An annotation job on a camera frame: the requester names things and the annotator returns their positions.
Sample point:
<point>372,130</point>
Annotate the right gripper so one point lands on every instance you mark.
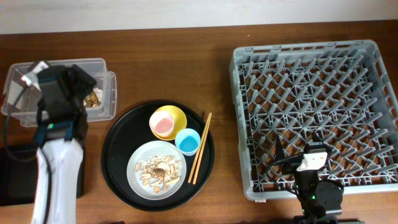
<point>291,165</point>

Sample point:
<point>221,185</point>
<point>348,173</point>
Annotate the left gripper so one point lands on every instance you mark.
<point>84,81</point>

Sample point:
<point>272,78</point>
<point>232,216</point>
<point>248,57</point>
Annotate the gold foil wrapper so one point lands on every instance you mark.
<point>91,101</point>

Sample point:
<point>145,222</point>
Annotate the pink cup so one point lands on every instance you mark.
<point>162,123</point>

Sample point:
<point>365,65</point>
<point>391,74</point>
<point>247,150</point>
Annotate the light blue cup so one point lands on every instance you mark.
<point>188,141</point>

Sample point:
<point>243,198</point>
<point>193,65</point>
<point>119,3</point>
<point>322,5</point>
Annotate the white tissue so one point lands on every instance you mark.
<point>98,92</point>

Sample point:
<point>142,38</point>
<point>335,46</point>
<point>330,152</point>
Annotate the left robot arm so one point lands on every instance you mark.
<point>60,138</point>

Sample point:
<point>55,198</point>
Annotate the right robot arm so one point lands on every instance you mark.
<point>320,199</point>

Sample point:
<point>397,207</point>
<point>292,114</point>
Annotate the clear plastic waste bin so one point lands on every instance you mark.
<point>26,109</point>

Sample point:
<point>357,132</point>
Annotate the grey dishwasher rack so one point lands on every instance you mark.
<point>340,90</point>

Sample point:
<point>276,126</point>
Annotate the black rectangular tray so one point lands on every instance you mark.
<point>19,180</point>

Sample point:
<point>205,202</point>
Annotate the grey plate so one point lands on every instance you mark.
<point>143,152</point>

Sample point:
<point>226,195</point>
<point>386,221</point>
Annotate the round black serving tray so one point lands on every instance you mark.
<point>132,130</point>

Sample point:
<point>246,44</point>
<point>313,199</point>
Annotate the food scraps on plate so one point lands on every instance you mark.
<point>159,172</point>

